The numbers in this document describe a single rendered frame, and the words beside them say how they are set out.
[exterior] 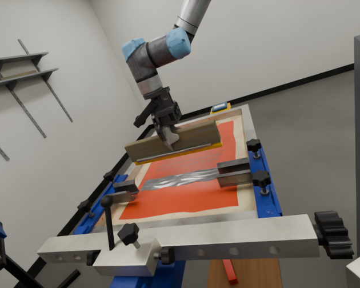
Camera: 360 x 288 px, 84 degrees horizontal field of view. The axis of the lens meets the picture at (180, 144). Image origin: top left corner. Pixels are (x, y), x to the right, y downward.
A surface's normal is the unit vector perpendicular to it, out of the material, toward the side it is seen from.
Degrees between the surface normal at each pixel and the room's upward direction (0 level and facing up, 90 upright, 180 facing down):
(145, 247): 0
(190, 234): 0
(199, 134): 90
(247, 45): 90
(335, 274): 0
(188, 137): 90
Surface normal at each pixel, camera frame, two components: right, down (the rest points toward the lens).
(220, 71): -0.21, 0.49
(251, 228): -0.36, -0.84
